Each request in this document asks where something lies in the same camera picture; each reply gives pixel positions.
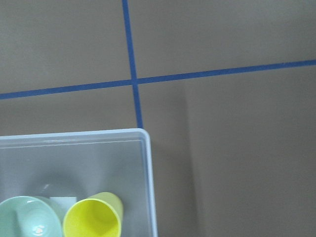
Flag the light green plastic cup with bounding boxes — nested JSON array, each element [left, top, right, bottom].
[[0, 196, 64, 237]]

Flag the blue tape strip vertical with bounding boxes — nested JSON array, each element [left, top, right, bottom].
[[122, 0, 143, 128]]

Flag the yellow plastic cup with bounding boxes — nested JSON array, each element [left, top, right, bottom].
[[63, 192, 123, 237]]

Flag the blue tape strip horizontal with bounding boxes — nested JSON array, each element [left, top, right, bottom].
[[0, 59, 316, 100]]

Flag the clear plastic storage box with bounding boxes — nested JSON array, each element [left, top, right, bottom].
[[0, 128, 158, 237]]

